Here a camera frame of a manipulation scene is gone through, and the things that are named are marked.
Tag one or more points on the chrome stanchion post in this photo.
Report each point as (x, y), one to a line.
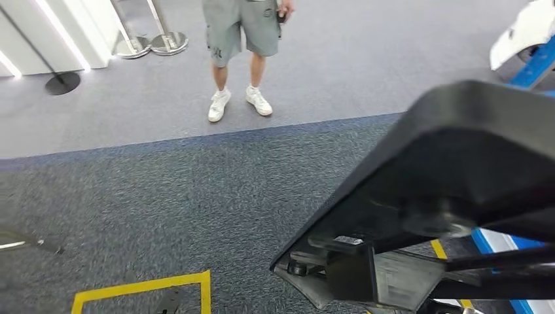
(132, 47)
(170, 43)

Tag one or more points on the black pole stand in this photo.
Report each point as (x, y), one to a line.
(63, 83)

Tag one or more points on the black phone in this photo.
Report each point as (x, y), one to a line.
(281, 18)

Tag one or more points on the white car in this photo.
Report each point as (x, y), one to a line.
(524, 30)

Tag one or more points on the black plastic part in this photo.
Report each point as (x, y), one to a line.
(433, 173)

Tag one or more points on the white lit display panel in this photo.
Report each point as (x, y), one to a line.
(26, 30)

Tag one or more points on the blue metal shelf rack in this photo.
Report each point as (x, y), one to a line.
(537, 65)

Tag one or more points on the person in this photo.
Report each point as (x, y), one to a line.
(240, 26)

